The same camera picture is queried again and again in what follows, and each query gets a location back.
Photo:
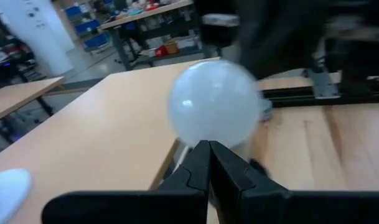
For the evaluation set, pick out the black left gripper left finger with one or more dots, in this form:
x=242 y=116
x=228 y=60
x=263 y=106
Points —
x=183 y=193

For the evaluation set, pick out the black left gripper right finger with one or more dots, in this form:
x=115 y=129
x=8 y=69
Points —
x=239 y=193

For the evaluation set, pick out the white frosted lightbulb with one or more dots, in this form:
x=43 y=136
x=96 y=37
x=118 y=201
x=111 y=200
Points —
x=214 y=99

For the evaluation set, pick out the light wooden adjacent table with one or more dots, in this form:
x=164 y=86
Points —
x=99 y=124

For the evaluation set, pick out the red box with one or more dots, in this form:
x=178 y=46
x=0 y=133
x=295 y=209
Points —
x=161 y=52

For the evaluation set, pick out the wooden workbench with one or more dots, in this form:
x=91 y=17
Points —
x=145 y=14

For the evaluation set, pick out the blue storage bin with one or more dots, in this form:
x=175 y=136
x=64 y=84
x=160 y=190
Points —
x=88 y=27
x=97 y=41
x=73 y=11

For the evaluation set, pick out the white lampshade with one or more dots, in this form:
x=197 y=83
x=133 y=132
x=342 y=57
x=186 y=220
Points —
x=7 y=196

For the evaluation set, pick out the white pillar with signs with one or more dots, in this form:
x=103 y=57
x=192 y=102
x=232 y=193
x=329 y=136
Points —
x=36 y=37

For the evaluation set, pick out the black table edge rail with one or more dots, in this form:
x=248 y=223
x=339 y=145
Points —
x=301 y=96

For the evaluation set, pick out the grey metal bracket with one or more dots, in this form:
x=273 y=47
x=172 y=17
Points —
x=323 y=85

